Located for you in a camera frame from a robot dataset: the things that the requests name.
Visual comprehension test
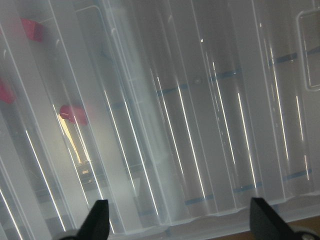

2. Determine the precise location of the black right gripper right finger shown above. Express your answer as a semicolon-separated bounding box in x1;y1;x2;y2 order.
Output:
249;197;310;240

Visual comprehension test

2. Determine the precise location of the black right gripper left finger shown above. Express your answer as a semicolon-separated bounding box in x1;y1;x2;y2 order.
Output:
73;199;109;240

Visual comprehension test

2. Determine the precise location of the clear ribbed box lid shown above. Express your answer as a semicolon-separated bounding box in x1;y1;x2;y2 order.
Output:
0;0;320;240

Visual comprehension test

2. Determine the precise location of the red block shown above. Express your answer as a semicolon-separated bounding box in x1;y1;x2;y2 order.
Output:
0;79;16;104
59;105;88;126
20;18;44;42

